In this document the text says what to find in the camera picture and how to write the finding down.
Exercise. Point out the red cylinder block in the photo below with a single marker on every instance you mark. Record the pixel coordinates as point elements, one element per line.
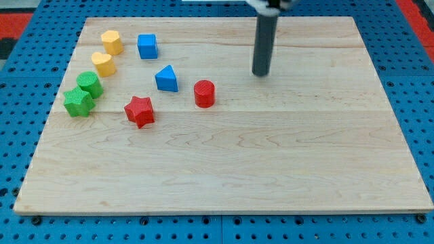
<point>204,93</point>

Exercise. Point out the wooden board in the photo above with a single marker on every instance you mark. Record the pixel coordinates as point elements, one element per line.
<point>315,136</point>

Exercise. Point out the blue triangle block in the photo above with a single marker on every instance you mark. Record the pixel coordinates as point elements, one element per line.
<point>166,79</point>

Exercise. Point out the red star block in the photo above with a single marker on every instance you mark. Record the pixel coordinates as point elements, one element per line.
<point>140,111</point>

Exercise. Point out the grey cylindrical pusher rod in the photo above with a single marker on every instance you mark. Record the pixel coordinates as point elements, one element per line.
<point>263,45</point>

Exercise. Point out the blue cube block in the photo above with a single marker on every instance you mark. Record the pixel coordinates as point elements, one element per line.
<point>147,46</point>

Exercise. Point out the yellow heart block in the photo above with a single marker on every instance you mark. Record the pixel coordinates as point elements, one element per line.
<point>104,64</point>

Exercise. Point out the green cylinder block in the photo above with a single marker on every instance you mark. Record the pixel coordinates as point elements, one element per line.
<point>88,81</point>

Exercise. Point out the yellow hexagon block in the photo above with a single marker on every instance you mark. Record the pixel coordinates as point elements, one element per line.
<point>111,41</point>

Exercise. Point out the green star block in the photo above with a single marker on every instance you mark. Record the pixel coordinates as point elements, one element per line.
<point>78,103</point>

